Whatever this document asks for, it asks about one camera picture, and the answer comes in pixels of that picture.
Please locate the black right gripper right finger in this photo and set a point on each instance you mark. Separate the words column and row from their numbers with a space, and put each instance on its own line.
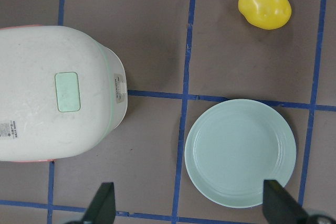
column 279, row 206

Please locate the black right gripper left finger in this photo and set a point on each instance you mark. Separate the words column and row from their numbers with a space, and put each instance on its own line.
column 102, row 208

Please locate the white green rice cooker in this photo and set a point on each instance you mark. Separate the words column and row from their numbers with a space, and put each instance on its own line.
column 62, row 92

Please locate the light green plate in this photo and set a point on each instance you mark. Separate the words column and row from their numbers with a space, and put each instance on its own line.
column 233, row 147

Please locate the yellow toy bell pepper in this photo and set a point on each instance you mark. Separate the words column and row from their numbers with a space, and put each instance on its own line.
column 266, row 14

